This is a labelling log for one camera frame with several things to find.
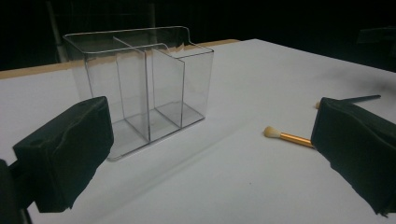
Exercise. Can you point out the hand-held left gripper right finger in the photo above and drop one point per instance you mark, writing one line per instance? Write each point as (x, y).
(358, 146)

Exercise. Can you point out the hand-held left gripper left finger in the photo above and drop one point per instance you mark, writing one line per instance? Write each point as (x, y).
(65, 155)

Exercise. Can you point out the gold ferrule makeup brush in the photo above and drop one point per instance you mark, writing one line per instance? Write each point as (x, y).
(295, 139)

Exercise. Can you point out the clear plastic organizer box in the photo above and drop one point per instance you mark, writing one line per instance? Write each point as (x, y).
(168, 90)

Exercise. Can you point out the wooden table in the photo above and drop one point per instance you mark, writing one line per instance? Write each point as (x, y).
(31, 70)

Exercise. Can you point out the white table board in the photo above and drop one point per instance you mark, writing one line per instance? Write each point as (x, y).
(233, 174)

